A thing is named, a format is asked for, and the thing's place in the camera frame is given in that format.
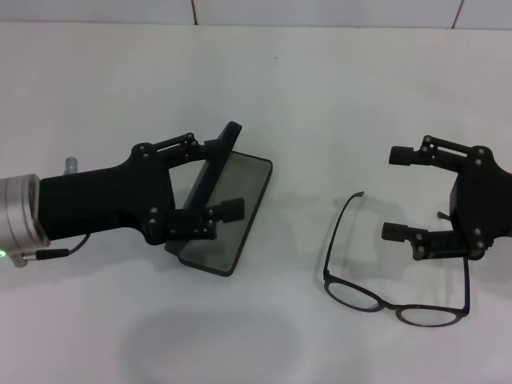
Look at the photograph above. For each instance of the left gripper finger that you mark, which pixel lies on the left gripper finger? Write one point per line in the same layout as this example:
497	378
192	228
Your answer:
232	210

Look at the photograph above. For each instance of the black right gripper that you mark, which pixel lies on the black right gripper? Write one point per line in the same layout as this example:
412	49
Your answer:
484	200

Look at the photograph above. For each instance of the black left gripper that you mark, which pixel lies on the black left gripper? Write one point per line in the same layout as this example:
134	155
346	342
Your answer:
104	200

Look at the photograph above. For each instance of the black glasses case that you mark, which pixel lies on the black glasses case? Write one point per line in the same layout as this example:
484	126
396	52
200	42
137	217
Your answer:
248	180

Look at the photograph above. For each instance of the black framed glasses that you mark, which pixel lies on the black framed glasses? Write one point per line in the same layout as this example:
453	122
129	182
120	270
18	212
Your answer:
466	288

